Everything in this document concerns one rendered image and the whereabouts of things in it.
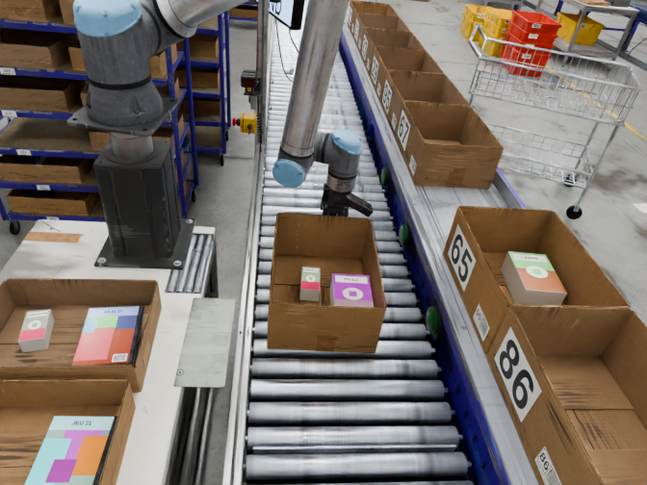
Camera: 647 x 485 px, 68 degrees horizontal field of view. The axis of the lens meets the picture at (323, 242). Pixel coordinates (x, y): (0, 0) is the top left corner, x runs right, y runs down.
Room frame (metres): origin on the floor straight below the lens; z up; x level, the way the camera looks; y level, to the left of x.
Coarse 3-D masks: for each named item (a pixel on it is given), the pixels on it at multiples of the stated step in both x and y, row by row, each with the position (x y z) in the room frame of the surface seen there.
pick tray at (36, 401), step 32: (0, 384) 0.56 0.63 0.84; (32, 384) 0.57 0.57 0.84; (64, 384) 0.58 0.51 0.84; (96, 384) 0.59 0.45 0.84; (128, 384) 0.59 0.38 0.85; (0, 416) 0.54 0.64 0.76; (32, 416) 0.55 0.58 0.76; (128, 416) 0.55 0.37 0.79; (0, 448) 0.47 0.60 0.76; (32, 448) 0.48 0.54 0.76; (0, 480) 0.41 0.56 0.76
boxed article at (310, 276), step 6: (306, 270) 1.08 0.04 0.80; (312, 270) 1.09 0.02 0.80; (318, 270) 1.09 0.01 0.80; (306, 276) 1.06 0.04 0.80; (312, 276) 1.06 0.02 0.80; (318, 276) 1.07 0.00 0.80; (300, 282) 1.07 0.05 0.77; (306, 282) 1.03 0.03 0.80; (312, 282) 1.04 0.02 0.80; (318, 282) 1.04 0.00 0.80; (300, 288) 1.01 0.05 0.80; (306, 288) 1.01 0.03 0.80; (312, 288) 1.01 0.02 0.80; (318, 288) 1.02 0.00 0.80; (300, 294) 1.00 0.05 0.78; (306, 294) 1.00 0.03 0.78; (312, 294) 1.01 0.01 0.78; (318, 294) 1.01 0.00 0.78; (312, 300) 1.01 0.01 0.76; (318, 300) 1.01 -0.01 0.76
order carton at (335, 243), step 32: (288, 224) 1.20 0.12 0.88; (320, 224) 1.21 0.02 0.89; (352, 224) 1.22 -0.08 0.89; (288, 256) 1.19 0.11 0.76; (320, 256) 1.21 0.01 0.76; (352, 256) 1.22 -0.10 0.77; (288, 288) 1.05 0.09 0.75; (288, 320) 0.82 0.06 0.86; (320, 320) 0.83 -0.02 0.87; (352, 320) 0.83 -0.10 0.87
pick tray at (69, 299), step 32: (0, 288) 0.82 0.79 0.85; (32, 288) 0.86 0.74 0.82; (64, 288) 0.87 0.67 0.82; (96, 288) 0.89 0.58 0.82; (128, 288) 0.90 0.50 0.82; (0, 320) 0.77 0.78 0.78; (64, 320) 0.82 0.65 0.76; (0, 352) 0.70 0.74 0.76; (32, 352) 0.71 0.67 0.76; (64, 352) 0.72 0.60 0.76
